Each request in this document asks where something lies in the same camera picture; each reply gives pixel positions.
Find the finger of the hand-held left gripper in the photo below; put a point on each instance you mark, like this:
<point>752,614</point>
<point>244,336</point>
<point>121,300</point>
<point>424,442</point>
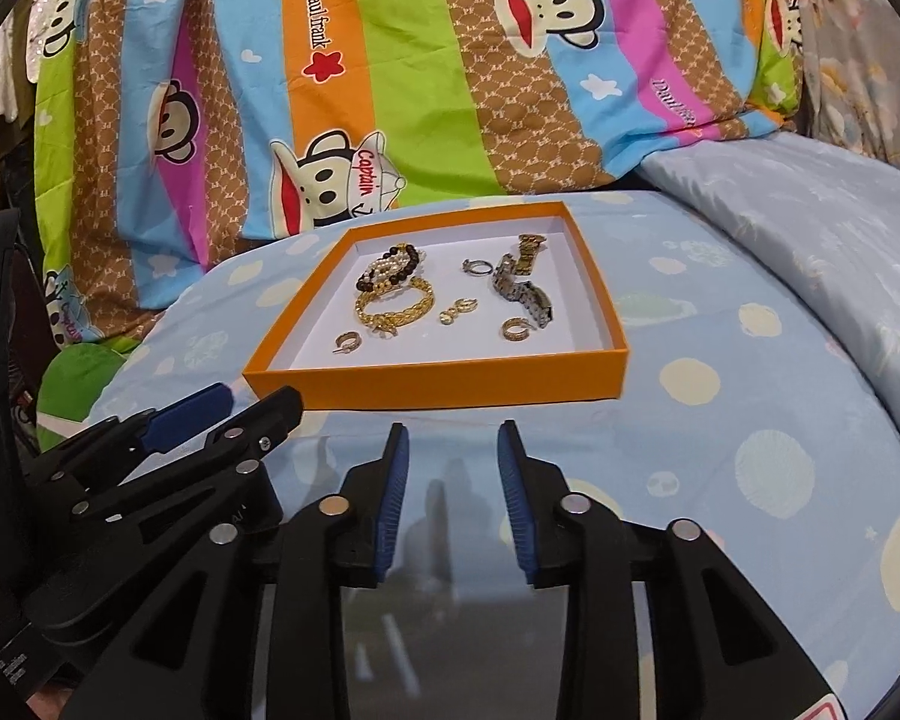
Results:
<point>187,412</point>
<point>262,420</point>

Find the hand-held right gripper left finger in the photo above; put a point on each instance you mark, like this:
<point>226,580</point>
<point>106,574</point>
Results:
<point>394,502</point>

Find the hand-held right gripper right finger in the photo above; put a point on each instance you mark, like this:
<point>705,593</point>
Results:
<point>514,502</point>

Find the gold hoop earring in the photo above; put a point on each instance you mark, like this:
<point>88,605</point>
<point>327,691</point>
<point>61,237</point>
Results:
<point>340,339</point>
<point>506,330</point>

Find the orange jewelry box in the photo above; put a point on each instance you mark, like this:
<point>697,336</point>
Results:
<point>420,382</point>

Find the gold drop earring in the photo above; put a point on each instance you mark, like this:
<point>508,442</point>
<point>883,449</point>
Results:
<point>446,317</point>

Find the silver wristwatch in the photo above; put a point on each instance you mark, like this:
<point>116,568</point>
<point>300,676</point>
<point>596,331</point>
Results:
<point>536,307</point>

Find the silver hoop earring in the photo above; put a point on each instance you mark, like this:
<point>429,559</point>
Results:
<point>466,264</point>

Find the green cloth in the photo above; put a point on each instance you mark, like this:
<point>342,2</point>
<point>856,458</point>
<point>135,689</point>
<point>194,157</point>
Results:
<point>82,390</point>

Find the light blue spotted bedsheet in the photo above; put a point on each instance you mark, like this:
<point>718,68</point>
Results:
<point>720,427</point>

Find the gold wristwatch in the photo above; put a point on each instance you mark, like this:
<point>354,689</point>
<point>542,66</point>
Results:
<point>529,247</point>

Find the white sparkly cloth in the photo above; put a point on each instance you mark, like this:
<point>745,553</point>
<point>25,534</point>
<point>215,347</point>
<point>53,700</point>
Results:
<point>0,105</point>

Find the cartoon monkey printed blanket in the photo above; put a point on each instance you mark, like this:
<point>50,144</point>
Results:
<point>420,90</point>

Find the light blue quilt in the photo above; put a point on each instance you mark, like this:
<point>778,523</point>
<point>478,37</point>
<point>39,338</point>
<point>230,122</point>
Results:
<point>810,240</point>

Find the grey floral cloth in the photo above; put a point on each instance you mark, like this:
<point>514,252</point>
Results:
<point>862,52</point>

